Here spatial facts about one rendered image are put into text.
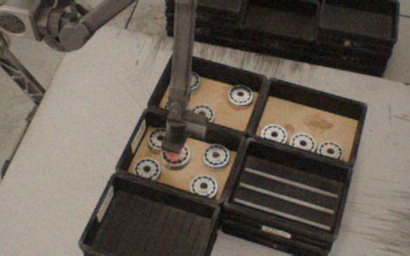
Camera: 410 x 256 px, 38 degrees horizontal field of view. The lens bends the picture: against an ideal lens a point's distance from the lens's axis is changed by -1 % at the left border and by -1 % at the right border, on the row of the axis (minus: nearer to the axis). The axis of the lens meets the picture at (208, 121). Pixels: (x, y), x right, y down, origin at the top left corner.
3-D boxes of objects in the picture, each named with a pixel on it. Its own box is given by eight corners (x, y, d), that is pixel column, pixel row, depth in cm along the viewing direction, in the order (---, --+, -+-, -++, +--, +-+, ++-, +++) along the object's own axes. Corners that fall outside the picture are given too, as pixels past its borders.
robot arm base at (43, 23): (46, 22, 187) (39, -6, 178) (70, 27, 187) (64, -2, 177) (36, 42, 183) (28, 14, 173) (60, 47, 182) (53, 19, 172)
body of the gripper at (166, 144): (189, 130, 198) (190, 117, 192) (179, 155, 193) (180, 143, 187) (171, 124, 199) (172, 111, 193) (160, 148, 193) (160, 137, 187)
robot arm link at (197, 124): (178, 89, 187) (171, 101, 180) (213, 98, 186) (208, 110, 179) (172, 122, 193) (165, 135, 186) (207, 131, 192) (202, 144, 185)
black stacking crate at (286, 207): (221, 220, 213) (221, 205, 204) (245, 154, 230) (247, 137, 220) (329, 254, 207) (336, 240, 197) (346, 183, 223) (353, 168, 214)
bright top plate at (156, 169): (128, 177, 217) (128, 176, 217) (140, 155, 223) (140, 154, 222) (154, 185, 215) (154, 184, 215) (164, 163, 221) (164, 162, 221)
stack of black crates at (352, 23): (304, 83, 336) (317, 26, 299) (311, 44, 353) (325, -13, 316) (375, 97, 332) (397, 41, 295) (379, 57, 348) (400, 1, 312)
